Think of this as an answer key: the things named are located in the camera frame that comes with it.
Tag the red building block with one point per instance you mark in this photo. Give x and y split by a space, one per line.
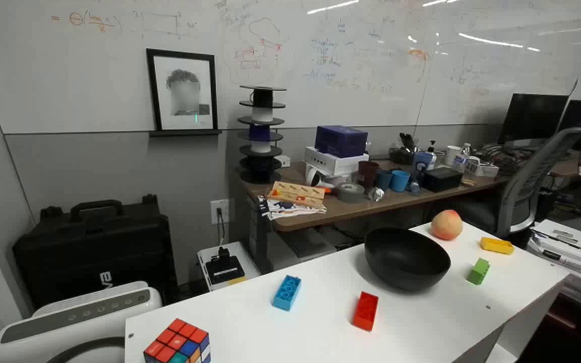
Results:
366 311

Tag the blue building block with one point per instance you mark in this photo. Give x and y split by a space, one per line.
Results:
286 292

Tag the whiteboard with scribbles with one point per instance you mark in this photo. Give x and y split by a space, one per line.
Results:
343 61

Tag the white charger base box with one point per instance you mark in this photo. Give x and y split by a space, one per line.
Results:
206 259

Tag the yellow patterned box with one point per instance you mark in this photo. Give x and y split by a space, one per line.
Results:
297 194

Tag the black hard carrying case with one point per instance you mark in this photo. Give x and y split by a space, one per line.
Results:
91 252

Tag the black bowl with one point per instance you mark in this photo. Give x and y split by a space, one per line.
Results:
403 263

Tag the black desk box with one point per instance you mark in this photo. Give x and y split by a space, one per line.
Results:
442 177

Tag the purple filament spool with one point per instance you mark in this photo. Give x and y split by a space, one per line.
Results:
260 132

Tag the toy peach with leaf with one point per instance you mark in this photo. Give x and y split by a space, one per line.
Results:
445 225

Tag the white cardboard box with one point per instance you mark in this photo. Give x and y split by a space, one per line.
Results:
333 164

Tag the white mug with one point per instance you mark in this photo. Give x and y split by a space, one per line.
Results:
452 154

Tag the wooden desk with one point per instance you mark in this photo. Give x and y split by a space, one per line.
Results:
343 209

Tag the grey office chair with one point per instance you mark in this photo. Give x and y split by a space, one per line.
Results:
529 174

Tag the white filament spool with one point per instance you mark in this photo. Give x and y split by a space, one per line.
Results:
263 114
260 144

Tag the printed papers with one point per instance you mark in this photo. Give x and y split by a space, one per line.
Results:
291 213

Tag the black picture ledge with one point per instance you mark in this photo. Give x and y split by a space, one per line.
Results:
184 134

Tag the purple box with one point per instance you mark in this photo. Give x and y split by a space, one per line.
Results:
341 139

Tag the dark red mug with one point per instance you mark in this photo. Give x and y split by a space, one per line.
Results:
367 174

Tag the crumpled silver foil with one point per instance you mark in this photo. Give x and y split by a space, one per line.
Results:
376 194

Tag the Rubik's cube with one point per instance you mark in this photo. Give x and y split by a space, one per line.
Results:
177 341

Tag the blue cup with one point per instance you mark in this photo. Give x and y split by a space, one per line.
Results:
399 181

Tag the black charger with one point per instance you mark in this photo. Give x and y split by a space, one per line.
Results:
223 266

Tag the white wall outlet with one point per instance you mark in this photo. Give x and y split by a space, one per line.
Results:
219 204

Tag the green building block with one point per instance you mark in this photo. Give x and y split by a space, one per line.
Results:
478 271

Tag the filament spool stack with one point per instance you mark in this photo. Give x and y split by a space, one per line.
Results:
260 166

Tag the black framed portrait picture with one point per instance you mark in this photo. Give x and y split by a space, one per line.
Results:
182 92

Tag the white rounded appliance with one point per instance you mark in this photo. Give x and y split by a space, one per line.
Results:
68 319

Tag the grey duct tape roll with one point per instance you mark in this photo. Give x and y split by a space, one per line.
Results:
351 192

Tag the empty black spool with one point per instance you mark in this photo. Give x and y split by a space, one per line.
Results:
263 95

